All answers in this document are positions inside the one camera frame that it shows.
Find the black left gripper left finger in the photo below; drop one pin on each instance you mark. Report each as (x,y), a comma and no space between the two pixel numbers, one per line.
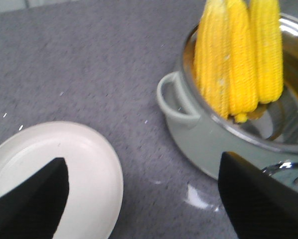
(33,209)

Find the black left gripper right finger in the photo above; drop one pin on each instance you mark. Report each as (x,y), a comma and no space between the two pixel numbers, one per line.
(258,205)

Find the white round plate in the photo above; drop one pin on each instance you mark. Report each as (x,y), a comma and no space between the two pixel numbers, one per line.
(94,174)

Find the yellow corn cob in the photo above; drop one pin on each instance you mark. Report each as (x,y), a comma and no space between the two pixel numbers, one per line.
(265,25)
(211,56)
(243,83)

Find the green electric cooking pot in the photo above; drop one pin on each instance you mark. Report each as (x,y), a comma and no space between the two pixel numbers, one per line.
(268,139)

